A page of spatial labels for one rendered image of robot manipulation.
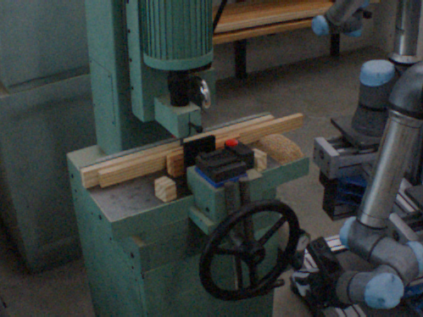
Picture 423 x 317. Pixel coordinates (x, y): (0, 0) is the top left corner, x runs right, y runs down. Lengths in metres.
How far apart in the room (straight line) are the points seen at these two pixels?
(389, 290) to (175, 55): 0.73
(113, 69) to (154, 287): 0.61
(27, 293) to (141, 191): 1.24
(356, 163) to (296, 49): 3.00
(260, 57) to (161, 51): 3.32
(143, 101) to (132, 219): 0.35
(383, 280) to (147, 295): 0.68
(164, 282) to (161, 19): 0.69
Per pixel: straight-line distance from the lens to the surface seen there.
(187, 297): 1.69
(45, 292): 2.64
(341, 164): 2.00
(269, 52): 4.78
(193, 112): 1.54
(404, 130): 1.28
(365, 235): 1.35
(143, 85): 1.60
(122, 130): 1.74
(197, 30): 1.43
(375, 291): 1.23
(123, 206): 1.48
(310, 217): 3.01
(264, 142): 1.70
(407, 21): 2.01
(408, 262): 1.30
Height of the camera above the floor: 1.72
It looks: 29 degrees down
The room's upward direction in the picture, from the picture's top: 1 degrees counter-clockwise
